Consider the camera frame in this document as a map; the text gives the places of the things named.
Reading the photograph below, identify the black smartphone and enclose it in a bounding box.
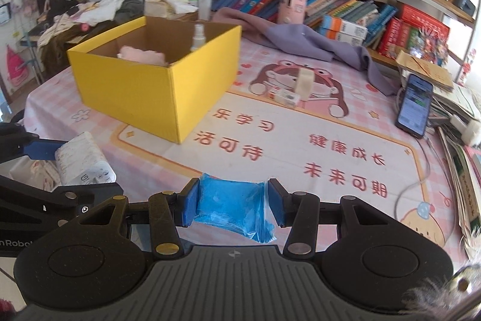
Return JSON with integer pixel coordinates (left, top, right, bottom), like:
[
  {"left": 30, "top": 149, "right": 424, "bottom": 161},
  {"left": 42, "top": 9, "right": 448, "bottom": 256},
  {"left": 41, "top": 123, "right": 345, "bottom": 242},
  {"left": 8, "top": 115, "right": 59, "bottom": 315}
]
[{"left": 395, "top": 73, "right": 434, "bottom": 138}]

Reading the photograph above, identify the small white carton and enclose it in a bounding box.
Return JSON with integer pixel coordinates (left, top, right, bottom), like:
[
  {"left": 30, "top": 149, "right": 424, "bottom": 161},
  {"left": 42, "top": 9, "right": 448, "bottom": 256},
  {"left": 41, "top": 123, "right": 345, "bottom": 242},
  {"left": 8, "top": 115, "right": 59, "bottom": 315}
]
[{"left": 268, "top": 88, "right": 301, "bottom": 108}]

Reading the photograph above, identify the pink tall carton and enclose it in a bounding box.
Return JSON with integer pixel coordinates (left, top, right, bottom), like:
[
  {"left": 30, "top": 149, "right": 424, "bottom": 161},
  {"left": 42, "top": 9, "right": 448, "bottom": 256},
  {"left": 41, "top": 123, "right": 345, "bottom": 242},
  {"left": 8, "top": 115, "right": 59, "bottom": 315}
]
[{"left": 277, "top": 0, "right": 309, "bottom": 25}]

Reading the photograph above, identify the grey furry object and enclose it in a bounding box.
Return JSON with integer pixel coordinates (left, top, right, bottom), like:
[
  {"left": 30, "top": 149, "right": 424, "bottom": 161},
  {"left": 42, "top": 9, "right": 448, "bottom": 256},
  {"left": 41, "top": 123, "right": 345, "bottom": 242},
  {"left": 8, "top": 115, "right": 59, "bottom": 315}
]
[{"left": 404, "top": 264, "right": 481, "bottom": 321}]

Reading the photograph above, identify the yellow cardboard box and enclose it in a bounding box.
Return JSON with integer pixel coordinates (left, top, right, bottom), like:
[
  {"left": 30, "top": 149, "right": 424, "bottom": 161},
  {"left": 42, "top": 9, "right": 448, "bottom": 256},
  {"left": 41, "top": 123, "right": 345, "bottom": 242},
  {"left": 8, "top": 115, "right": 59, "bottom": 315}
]
[{"left": 67, "top": 16, "right": 242, "bottom": 145}]

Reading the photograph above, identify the orange and white small box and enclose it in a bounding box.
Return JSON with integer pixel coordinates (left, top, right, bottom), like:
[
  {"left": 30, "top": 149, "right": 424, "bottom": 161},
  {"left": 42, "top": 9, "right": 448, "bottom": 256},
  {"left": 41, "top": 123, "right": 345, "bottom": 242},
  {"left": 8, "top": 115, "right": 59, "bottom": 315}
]
[
  {"left": 331, "top": 31, "right": 366, "bottom": 48},
  {"left": 322, "top": 14, "right": 369, "bottom": 38}
]

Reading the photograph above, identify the red boxed book set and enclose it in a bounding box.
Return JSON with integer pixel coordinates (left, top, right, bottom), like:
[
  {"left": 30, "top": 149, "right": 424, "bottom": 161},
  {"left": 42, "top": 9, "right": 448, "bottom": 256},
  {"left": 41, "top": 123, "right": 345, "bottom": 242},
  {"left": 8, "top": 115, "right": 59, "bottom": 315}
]
[{"left": 378, "top": 3, "right": 450, "bottom": 61}]

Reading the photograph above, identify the white spray bottle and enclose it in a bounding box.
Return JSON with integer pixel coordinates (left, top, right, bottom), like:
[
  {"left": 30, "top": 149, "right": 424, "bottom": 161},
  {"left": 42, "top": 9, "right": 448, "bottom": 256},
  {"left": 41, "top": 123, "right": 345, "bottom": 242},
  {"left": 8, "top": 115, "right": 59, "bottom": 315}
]
[{"left": 190, "top": 24, "right": 208, "bottom": 53}]

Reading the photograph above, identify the pink checked printed table mat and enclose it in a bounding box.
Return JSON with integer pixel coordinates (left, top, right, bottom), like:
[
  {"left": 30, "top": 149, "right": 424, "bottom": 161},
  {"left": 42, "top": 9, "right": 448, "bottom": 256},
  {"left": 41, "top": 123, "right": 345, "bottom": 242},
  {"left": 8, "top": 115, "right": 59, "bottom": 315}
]
[{"left": 24, "top": 35, "right": 474, "bottom": 269}]

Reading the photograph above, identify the white garment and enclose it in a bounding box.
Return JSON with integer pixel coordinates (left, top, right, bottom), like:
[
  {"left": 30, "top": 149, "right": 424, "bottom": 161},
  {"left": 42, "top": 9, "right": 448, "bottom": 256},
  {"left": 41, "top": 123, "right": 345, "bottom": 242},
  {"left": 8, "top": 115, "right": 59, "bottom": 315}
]
[{"left": 73, "top": 0, "right": 131, "bottom": 25}]

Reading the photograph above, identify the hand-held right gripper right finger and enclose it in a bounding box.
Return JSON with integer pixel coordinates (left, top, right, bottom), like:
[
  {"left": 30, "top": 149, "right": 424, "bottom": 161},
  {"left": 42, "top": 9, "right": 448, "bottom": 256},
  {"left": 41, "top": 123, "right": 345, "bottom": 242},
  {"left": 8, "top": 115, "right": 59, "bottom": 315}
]
[{"left": 268, "top": 177, "right": 396, "bottom": 258}]

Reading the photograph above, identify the stack of papers and booklets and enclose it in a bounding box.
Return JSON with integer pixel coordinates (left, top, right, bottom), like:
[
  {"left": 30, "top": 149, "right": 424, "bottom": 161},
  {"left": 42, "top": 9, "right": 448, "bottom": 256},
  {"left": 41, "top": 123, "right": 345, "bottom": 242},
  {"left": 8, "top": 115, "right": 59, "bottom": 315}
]
[{"left": 428, "top": 80, "right": 481, "bottom": 259}]

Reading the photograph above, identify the white tissue pack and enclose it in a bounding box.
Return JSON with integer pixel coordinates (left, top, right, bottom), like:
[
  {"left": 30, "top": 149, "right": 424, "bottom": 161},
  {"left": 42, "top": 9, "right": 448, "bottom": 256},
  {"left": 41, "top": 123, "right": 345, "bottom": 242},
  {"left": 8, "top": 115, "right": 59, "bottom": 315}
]
[{"left": 54, "top": 132, "right": 117, "bottom": 187}]

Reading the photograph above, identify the blue plastic packet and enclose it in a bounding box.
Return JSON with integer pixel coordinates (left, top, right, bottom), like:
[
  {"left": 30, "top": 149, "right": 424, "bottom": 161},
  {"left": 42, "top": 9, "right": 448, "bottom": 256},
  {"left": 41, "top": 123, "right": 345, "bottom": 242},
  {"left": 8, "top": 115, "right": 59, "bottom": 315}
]
[{"left": 193, "top": 174, "right": 277, "bottom": 243}]

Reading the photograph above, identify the white charger adapter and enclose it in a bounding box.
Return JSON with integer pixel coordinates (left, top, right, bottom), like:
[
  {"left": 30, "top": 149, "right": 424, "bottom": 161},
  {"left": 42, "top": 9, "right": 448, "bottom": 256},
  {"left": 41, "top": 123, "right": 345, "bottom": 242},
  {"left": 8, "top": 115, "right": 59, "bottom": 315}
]
[{"left": 451, "top": 116, "right": 481, "bottom": 147}]

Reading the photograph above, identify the mauve and lavender cloth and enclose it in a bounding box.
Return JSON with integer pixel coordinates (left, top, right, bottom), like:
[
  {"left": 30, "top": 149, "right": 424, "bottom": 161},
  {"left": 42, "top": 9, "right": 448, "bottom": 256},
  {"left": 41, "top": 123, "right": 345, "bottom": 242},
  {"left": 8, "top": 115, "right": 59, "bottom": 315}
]
[{"left": 212, "top": 7, "right": 401, "bottom": 96}]

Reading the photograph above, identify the beige tape roll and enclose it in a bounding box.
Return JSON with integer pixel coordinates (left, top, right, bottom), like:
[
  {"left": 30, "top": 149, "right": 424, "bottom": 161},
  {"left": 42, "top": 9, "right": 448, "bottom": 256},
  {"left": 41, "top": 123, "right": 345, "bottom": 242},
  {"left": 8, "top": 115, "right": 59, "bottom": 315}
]
[{"left": 294, "top": 69, "right": 315, "bottom": 100}]

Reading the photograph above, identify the brown paper envelope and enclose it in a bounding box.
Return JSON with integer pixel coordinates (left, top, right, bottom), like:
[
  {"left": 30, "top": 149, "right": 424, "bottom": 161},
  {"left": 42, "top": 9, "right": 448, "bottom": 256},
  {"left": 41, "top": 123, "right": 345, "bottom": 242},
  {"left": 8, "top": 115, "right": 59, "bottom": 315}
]
[{"left": 396, "top": 50, "right": 455, "bottom": 93}]

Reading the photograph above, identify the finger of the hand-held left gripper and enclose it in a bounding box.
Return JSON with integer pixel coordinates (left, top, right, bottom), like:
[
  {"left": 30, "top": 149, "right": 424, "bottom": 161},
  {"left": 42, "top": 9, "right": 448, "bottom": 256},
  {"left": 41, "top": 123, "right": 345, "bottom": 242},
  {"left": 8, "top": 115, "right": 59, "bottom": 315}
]
[
  {"left": 0, "top": 176, "right": 125, "bottom": 218},
  {"left": 0, "top": 110, "right": 66, "bottom": 164}
]

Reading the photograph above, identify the pink plush toy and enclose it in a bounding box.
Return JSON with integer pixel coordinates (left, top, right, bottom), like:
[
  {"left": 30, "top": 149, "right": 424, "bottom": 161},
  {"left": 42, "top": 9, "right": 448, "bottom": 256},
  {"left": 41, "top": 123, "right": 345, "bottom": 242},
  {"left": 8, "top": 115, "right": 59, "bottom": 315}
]
[{"left": 116, "top": 46, "right": 170, "bottom": 66}]

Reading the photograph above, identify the grey garment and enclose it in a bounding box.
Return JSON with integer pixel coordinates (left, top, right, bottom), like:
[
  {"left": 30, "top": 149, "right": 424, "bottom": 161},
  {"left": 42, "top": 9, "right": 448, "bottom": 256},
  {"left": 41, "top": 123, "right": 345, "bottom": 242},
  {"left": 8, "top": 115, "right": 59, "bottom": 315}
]
[{"left": 113, "top": 0, "right": 145, "bottom": 23}]

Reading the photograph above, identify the white charging cable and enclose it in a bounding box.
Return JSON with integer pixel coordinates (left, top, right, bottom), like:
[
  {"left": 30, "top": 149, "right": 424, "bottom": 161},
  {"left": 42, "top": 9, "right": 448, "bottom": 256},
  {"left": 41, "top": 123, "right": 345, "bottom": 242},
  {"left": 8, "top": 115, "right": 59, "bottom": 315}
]
[{"left": 393, "top": 88, "right": 438, "bottom": 227}]

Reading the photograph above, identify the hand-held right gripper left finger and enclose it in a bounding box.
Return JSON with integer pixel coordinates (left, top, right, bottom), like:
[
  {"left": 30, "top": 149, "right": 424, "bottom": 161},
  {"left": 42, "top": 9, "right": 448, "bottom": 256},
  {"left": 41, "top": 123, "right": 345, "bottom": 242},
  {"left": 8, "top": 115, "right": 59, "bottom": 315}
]
[{"left": 73, "top": 177, "right": 201, "bottom": 258}]

